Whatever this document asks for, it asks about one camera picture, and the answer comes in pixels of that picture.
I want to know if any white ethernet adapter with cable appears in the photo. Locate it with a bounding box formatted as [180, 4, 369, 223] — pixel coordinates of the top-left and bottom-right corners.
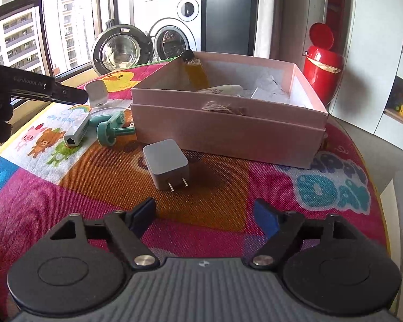
[64, 108, 135, 148]

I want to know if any teal plastic hook tool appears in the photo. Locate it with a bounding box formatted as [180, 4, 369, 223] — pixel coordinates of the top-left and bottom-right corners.
[89, 111, 136, 147]

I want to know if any grey square power adapter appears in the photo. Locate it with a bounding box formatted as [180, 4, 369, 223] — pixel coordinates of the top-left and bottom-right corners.
[142, 139, 190, 192]

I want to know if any cream cosmetic tube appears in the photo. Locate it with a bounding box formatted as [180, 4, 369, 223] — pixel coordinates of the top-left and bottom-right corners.
[198, 84, 244, 97]

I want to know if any white round-cornered plug adapter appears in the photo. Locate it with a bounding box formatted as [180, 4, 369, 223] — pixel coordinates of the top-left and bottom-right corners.
[84, 80, 108, 108]

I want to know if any yellow oil bottle black cap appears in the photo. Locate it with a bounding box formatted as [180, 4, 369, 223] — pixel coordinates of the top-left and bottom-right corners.
[180, 49, 210, 90]

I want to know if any colourful cartoon play mat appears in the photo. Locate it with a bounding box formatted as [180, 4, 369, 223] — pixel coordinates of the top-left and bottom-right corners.
[0, 53, 390, 318]

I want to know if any washing machine round door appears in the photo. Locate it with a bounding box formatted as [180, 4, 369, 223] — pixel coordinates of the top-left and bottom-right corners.
[91, 24, 153, 76]

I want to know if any pink cardboard box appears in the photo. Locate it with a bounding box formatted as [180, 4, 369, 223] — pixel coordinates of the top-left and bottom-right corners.
[131, 52, 328, 169]

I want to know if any silver washing machine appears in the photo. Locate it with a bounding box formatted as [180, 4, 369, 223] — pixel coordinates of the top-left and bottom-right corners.
[135, 0, 206, 61]

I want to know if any clear plastic bag with items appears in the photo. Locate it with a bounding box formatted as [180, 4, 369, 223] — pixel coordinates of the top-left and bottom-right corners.
[249, 75, 285, 99]

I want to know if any red pedestal trash bin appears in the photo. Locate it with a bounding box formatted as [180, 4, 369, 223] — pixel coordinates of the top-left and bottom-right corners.
[304, 23, 344, 105]

